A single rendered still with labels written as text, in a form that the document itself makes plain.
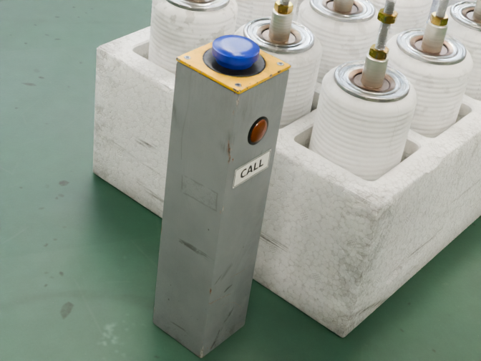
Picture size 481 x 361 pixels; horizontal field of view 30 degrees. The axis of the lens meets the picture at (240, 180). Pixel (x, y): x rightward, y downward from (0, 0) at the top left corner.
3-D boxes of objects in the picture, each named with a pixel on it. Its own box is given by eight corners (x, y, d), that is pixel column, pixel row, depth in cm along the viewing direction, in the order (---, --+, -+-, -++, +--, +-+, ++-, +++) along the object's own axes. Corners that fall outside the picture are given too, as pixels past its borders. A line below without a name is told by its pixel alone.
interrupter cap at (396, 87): (345, 58, 93) (346, 52, 92) (416, 79, 91) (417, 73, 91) (323, 90, 87) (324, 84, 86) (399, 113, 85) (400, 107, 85)
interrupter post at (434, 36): (416, 49, 96) (423, 21, 94) (424, 42, 98) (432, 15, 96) (436, 57, 95) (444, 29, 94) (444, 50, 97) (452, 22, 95)
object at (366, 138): (310, 187, 104) (339, 49, 94) (389, 214, 102) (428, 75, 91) (283, 233, 97) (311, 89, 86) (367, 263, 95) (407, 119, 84)
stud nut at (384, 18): (380, 13, 86) (382, 6, 85) (397, 18, 85) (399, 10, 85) (375, 21, 84) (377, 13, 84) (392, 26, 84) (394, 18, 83)
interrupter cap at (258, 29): (237, 49, 92) (238, 43, 91) (248, 17, 98) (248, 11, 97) (311, 61, 91) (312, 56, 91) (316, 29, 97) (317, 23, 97)
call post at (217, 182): (246, 326, 95) (292, 69, 76) (202, 360, 90) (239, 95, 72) (196, 291, 98) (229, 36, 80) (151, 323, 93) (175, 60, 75)
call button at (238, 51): (266, 68, 76) (270, 46, 75) (236, 82, 74) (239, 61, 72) (230, 49, 78) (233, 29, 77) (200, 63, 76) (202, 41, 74)
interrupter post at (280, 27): (265, 42, 94) (270, 13, 92) (268, 31, 95) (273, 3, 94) (288, 46, 93) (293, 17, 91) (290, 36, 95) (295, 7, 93)
